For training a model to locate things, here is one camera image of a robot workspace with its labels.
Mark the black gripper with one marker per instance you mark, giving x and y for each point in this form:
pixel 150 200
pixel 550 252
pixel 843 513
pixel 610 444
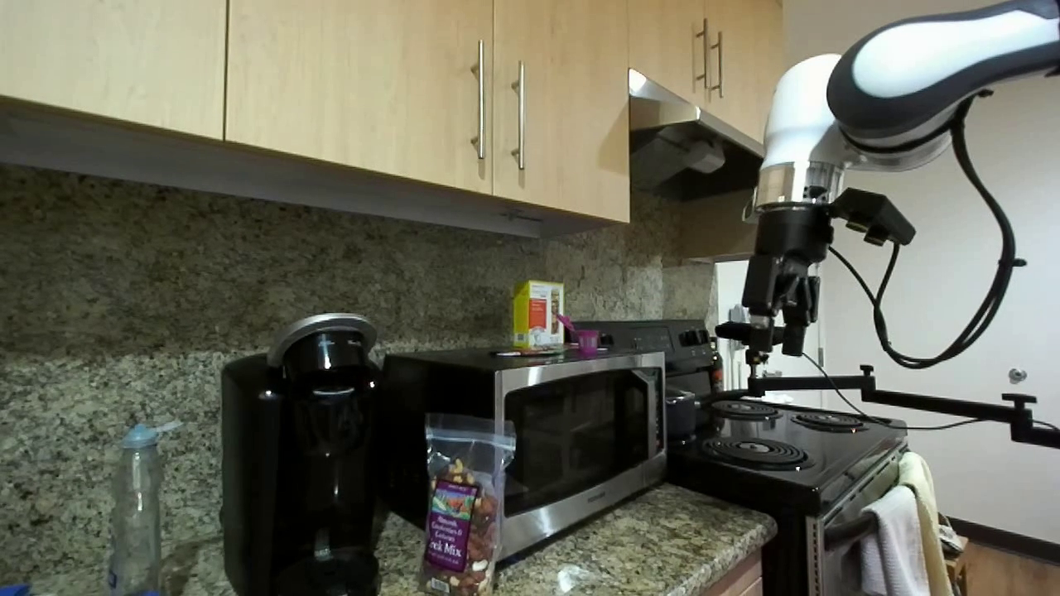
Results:
pixel 785 251

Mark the clear plastic snack bag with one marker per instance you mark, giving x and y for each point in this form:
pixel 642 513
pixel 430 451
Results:
pixel 464 508

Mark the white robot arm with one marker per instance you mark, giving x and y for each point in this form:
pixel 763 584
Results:
pixel 917 68

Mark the stainless black microwave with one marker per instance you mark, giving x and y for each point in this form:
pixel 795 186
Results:
pixel 574 443

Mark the black electric stove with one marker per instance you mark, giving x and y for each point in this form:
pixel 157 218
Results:
pixel 795 451

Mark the small purple cup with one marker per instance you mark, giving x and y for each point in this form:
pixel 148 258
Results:
pixel 584 338

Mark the steel range hood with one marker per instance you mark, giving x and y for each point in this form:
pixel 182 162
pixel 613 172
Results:
pixel 680 139

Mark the yellow hanging towel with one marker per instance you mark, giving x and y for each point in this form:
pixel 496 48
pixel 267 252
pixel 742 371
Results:
pixel 932 508

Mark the round door knob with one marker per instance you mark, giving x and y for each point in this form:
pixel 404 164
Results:
pixel 1018 376

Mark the yellow carton box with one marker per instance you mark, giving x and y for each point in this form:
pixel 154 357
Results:
pixel 535 312

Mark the white hanging towel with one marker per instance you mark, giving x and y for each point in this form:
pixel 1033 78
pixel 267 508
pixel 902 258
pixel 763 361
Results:
pixel 897 548

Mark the black coffee maker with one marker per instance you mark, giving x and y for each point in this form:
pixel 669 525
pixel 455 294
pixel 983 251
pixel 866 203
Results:
pixel 302 465

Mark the clear plastic water bottle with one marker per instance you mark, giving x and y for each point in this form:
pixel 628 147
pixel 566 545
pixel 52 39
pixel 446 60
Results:
pixel 136 517

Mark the black camera on stand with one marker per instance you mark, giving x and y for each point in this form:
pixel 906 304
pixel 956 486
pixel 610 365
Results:
pixel 731 332

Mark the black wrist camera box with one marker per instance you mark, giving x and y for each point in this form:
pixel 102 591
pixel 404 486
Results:
pixel 879 218

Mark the short wooden wall cabinet door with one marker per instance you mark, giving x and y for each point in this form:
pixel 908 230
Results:
pixel 748 68
pixel 665 45

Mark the wide wooden wall cabinet door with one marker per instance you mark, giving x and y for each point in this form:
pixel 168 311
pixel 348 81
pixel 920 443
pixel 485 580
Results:
pixel 111 55

